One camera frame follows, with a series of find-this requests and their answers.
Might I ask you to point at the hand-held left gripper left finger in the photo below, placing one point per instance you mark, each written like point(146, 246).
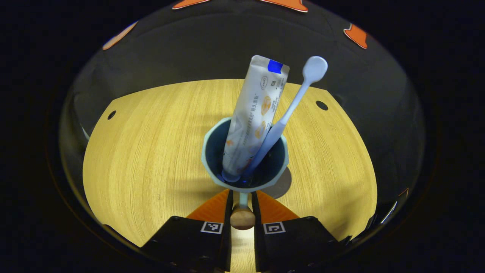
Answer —
point(227, 227)

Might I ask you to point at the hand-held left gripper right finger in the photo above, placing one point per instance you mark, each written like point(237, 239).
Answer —
point(255, 227)

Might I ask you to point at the brown round coaster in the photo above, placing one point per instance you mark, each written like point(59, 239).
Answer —
point(284, 185)

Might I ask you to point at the white toothbrush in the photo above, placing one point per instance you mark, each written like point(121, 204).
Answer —
point(278, 129)

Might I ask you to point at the white toothpaste tube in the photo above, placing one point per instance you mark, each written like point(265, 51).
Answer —
point(254, 113)

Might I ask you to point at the wooden desktop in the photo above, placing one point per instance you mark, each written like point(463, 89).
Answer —
point(151, 159)

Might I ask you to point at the black backdrop cloth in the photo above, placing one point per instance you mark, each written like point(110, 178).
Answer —
point(189, 45)

